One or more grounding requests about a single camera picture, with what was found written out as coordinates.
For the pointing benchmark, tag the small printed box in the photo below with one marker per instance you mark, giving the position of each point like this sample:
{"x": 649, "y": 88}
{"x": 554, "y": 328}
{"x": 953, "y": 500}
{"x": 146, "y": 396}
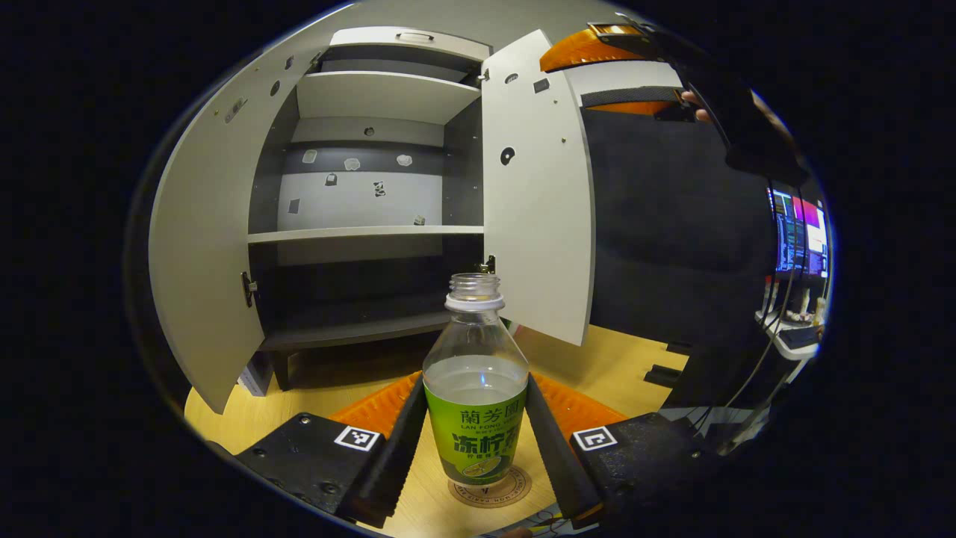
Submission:
{"x": 254, "y": 382}

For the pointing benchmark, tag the computer monitor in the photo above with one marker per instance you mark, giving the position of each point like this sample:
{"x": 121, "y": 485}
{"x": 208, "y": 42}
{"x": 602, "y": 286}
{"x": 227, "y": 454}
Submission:
{"x": 803, "y": 235}

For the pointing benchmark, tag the white and grey cabinet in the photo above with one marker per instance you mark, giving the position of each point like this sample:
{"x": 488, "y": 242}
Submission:
{"x": 358, "y": 284}

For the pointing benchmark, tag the white cabinet door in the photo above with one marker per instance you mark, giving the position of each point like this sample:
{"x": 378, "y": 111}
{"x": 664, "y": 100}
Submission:
{"x": 202, "y": 246}
{"x": 538, "y": 209}

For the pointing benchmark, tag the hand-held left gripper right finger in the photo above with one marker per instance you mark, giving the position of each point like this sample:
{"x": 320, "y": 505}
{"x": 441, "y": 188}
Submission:
{"x": 556, "y": 463}

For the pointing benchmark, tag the black backdrop cloth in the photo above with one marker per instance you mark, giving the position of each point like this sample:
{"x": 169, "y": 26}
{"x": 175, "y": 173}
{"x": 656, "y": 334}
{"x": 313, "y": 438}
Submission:
{"x": 665, "y": 239}

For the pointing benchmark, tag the white cabinet shelf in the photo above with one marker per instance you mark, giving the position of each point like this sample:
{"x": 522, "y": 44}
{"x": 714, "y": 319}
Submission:
{"x": 381, "y": 93}
{"x": 358, "y": 234}

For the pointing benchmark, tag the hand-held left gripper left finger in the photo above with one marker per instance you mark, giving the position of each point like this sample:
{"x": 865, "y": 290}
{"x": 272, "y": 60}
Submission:
{"x": 396, "y": 463}

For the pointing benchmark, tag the round brown coaster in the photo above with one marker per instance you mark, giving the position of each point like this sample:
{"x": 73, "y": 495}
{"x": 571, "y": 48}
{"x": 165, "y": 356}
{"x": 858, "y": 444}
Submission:
{"x": 515, "y": 489}

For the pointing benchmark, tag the clear bottle with green label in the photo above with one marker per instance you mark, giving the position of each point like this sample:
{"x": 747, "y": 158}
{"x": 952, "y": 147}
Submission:
{"x": 476, "y": 418}

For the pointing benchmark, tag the white side desk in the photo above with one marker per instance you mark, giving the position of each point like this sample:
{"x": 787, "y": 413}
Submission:
{"x": 792, "y": 340}

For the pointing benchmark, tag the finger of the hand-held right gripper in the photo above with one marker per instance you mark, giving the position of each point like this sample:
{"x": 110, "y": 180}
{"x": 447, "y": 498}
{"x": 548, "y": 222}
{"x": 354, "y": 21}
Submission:
{"x": 635, "y": 97}
{"x": 582, "y": 51}

